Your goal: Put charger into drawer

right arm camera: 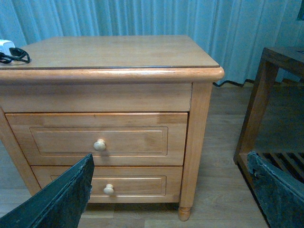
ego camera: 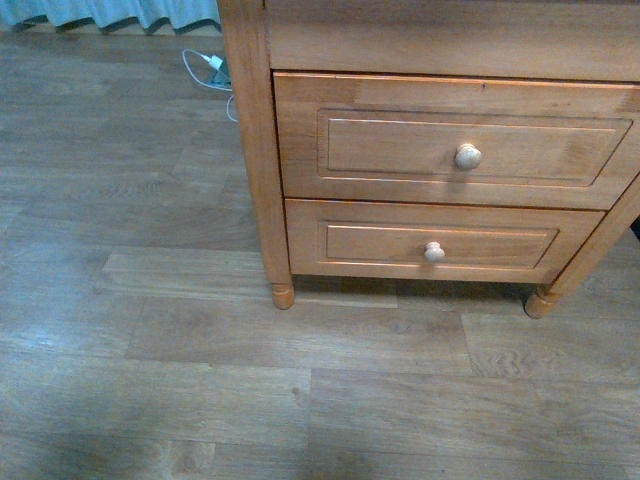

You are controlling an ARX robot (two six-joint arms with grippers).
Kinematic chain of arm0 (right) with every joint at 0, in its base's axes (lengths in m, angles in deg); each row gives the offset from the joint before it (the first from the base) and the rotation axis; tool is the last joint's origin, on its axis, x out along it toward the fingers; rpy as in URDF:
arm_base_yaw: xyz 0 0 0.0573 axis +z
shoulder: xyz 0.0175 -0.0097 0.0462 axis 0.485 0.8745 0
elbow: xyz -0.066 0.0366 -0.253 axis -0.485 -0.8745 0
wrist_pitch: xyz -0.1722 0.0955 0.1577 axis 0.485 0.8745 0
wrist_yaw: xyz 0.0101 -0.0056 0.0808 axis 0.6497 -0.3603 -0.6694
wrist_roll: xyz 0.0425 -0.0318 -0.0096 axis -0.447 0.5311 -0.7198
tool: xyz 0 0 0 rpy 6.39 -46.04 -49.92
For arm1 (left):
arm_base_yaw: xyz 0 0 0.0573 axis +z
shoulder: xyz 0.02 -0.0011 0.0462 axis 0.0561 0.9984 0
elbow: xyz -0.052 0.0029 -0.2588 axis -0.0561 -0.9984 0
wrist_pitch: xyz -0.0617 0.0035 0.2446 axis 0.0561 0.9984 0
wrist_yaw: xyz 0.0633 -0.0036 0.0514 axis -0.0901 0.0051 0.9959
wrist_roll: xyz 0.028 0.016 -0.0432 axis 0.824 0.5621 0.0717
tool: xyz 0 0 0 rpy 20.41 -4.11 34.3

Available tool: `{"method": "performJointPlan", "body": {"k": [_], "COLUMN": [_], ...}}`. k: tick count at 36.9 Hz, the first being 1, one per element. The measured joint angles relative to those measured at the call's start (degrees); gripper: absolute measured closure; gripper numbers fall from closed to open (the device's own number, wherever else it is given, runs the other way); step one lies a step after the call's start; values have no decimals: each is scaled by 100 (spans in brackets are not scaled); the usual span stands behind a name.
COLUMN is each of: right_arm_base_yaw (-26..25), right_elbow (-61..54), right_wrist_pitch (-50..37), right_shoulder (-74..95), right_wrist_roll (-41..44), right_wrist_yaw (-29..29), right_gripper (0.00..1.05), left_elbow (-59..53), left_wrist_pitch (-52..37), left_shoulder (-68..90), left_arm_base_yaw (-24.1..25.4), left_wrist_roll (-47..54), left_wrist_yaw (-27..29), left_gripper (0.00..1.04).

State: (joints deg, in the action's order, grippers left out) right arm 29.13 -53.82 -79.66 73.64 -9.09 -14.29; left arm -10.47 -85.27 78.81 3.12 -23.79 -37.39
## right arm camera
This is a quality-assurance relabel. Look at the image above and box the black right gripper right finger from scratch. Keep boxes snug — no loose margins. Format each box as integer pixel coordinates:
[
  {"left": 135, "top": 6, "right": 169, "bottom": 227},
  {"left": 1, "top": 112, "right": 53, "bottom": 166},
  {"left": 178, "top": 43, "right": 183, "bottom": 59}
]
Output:
[{"left": 247, "top": 151, "right": 304, "bottom": 228}]

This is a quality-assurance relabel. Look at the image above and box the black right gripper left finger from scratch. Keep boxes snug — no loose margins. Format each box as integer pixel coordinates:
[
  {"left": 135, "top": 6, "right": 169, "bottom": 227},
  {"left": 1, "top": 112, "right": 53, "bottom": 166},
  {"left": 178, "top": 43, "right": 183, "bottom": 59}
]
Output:
[{"left": 0, "top": 154, "right": 94, "bottom": 228}]

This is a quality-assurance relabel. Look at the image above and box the lower round drawer knob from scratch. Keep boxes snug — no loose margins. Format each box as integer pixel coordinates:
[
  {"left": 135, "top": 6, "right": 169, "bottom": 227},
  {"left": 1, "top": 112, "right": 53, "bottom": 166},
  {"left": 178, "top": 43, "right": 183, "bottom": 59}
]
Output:
[{"left": 103, "top": 184, "right": 114, "bottom": 195}]

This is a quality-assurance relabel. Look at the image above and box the round drawer knob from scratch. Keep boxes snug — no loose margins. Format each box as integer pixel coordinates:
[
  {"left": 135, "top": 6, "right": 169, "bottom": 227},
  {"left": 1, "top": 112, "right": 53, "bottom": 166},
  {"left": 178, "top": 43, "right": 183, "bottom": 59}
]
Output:
[
  {"left": 103, "top": 184, "right": 114, "bottom": 195},
  {"left": 93, "top": 139, "right": 106, "bottom": 152}
]

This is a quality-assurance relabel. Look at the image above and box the lower wooden drawer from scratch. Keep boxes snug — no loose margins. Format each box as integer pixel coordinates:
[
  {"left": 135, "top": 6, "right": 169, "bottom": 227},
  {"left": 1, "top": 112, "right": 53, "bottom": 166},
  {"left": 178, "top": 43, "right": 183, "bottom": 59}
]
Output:
[{"left": 30, "top": 165, "right": 183, "bottom": 204}]

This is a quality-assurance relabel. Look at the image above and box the wooden drawer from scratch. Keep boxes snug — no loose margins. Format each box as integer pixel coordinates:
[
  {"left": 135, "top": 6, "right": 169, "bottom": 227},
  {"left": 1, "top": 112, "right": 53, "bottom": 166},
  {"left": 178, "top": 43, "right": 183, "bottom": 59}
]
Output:
[
  {"left": 30, "top": 165, "right": 183, "bottom": 204},
  {"left": 6, "top": 113, "right": 188, "bottom": 166}
]

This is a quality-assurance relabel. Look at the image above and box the upper wooden drawer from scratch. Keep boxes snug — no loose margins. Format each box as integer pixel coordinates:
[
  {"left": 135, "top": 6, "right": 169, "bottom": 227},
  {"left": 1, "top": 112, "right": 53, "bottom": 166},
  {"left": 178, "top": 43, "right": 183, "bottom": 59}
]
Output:
[{"left": 6, "top": 113, "right": 188, "bottom": 166}]

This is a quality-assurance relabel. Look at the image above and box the upper round drawer knob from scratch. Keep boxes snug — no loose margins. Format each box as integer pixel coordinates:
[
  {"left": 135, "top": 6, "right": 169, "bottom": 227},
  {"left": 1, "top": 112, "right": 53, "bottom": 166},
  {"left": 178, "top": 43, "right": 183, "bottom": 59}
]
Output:
[{"left": 93, "top": 139, "right": 106, "bottom": 152}]

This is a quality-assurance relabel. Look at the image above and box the white charger adapter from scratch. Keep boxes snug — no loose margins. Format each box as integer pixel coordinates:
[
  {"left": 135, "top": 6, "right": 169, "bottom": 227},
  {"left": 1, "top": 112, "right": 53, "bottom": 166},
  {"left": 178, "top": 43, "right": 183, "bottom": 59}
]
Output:
[{"left": 0, "top": 39, "right": 15, "bottom": 56}]

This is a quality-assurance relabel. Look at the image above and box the dark wooden side table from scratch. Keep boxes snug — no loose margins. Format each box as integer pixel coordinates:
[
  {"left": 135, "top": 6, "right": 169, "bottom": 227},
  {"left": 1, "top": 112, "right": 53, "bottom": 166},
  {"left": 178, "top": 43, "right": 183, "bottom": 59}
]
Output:
[{"left": 233, "top": 47, "right": 304, "bottom": 190}]

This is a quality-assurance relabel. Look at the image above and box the light wooden nightstand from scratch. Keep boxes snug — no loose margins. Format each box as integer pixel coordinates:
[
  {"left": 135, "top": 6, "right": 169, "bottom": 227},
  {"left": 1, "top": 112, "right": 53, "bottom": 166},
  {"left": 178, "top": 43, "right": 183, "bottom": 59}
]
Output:
[{"left": 0, "top": 36, "right": 224, "bottom": 221}]

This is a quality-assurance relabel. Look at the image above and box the light teal curtain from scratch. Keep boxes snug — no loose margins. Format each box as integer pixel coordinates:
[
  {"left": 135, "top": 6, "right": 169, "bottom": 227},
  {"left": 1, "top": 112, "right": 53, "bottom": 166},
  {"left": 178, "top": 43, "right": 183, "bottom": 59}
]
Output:
[{"left": 0, "top": 0, "right": 304, "bottom": 86}]

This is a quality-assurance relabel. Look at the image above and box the black floor cable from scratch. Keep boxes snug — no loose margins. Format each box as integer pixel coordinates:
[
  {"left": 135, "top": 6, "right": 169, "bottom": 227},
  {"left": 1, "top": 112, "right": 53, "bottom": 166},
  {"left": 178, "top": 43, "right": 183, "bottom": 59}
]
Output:
[{"left": 213, "top": 79, "right": 255, "bottom": 87}]

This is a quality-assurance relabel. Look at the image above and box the black charger cable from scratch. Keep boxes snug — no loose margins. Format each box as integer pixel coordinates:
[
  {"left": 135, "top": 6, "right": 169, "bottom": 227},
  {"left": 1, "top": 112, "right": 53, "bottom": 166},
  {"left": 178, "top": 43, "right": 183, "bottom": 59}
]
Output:
[{"left": 0, "top": 47, "right": 31, "bottom": 64}]

